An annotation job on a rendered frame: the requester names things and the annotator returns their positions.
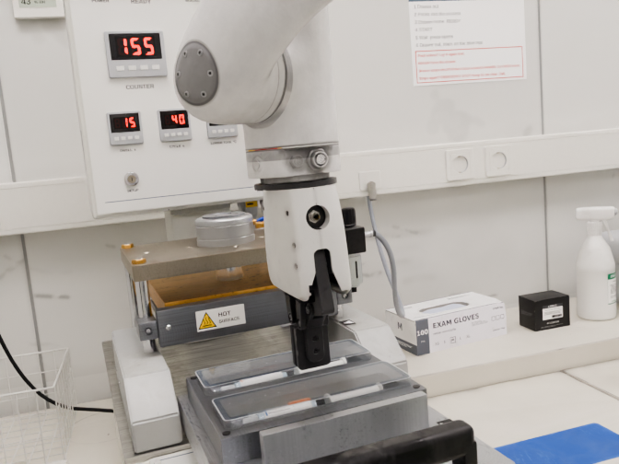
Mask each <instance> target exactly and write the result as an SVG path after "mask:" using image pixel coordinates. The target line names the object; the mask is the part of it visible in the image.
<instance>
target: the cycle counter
mask: <svg viewBox="0 0 619 464"><path fill-rule="evenodd" d="M114 38H115V46H116V53H117V57H149V56H157V55H156V46H155V38H154V35H151V36H114Z"/></svg>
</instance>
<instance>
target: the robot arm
mask: <svg viewBox="0 0 619 464"><path fill-rule="evenodd" d="M332 1H333V0H201V2H200V4H199V6H198V7H197V9H196V11H195V12H194V14H193V17H192V19H191V21H190V23H189V25H188V28H187V29H186V31H185V33H184V36H183V38H182V41H181V45H180V48H179V49H178V53H177V57H176V61H175V64H174V71H173V83H174V89H175V93H176V95H177V98H178V100H179V102H180V104H181V105H182V106H183V107H184V109H185V110H187V111H188V112H189V113H190V114H191V115H192V116H193V117H195V118H197V119H199V120H201V121H203V122H209V123H213V124H225V125H234V124H242V127H243V133H244V142H245V151H247V152H246V160H247V170H248V178H249V179H260V181H261V183H256V184H254V189H255V190H256V191H263V220H264V235H265V247H266V258H267V265H268V271H269V276H270V279H271V282H272V283H273V285H275V286H276V287H278V288H279V289H281V290H282V292H283V294H284V295H285V296H286V308H287V315H288V319H289V322H290V323H291V324H294V323H296V324H295V325H290V334H291V344H292V354H293V363H294V365H295V366H297V367H298V368H299V369H300V370H306V369H311V368H314V367H318V366H323V365H328V364H329V363H330V362H331V357H330V346H329V335H328V322H329V316H328V315H329V314H333V313H334V303H333V294H332V290H333V291H334V292H336V293H339V294H342V295H344V294H347V293H348V292H349V291H350V289H351V275H350V267H349V260H348V252H347V245H346V238H345V226H344V220H343V216H342V210H341V206H340V202H339V198H338V194H337V190H336V188H335V183H337V178H336V177H330V172H334V171H339V170H341V161H340V150H339V144H332V143H339V138H338V127H337V116H336V105H335V93H334V82H333V59H332V48H331V37H330V25H329V14H328V5H329V4H330V3H331V2H332ZM322 144H328V145H322ZM302 145H308V146H302ZM291 146H298V147H291ZM281 147H287V148H281ZM271 148H277V149H271ZM260 149H267V150H260ZM250 150H257V151H250Z"/></svg>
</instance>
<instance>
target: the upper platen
mask: <svg viewBox="0 0 619 464"><path fill-rule="evenodd" d="M148 285H149V294H150V297H151V298H152V299H150V301H151V307H152V308H153V310H154V311H155V309H156V308H160V307H170V306H176V305H181V304H187V303H192V302H198V301H204V300H209V299H215V298H220V297H226V296H236V295H241V294H247V293H252V292H258V291H263V290H269V289H275V288H278V287H276V286H275V285H273V283H272V282H271V279H270V276H269V271H268V265H267V262H264V263H258V264H252V265H245V266H240V267H233V268H227V269H221V270H214V271H209V272H202V273H191V274H185V275H179V276H172V277H167V278H160V279H155V280H148Z"/></svg>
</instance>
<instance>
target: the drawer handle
mask: <svg viewBox="0 0 619 464"><path fill-rule="evenodd" d="M449 461H452V464H478V459H477V443H476V441H475V440H474V430H473V428H472V427H471V426H470V425H469V424H468V423H466V422H465V421H464V420H455V421H451V422H448V423H442V424H439V425H435V426H432V427H428V428H425V429H422V430H418V431H414V432H412V433H408V434H405V435H398V436H395V437H392V438H388V439H385V440H381V441H378V442H375V443H371V444H368V445H364V446H361V447H355V448H351V449H348V450H345V451H341V452H338V453H334V454H331V455H328V456H324V457H321V458H315V459H312V460H308V461H304V462H301V463H298V464H442V463H445V462H449Z"/></svg>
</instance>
